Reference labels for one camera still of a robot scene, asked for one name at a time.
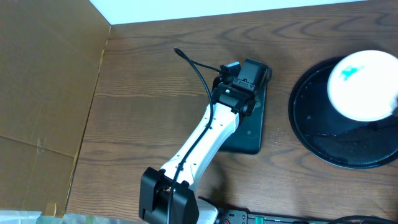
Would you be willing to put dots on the round black tray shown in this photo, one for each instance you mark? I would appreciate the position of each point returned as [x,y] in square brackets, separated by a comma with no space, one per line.
[331,136]

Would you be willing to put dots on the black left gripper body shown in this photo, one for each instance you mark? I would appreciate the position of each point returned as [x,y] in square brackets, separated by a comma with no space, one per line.
[259,94]

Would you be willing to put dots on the white plate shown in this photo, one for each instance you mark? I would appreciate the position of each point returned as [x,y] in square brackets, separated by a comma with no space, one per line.
[363,85]

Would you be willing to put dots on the black rectangular tray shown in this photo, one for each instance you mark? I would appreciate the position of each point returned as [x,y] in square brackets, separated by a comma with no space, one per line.
[247,137]

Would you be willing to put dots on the brown cardboard panel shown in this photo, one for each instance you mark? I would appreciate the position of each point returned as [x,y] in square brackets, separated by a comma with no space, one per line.
[51,55]

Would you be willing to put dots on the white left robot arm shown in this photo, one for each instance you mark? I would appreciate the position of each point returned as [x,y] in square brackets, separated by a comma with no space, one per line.
[168,195]

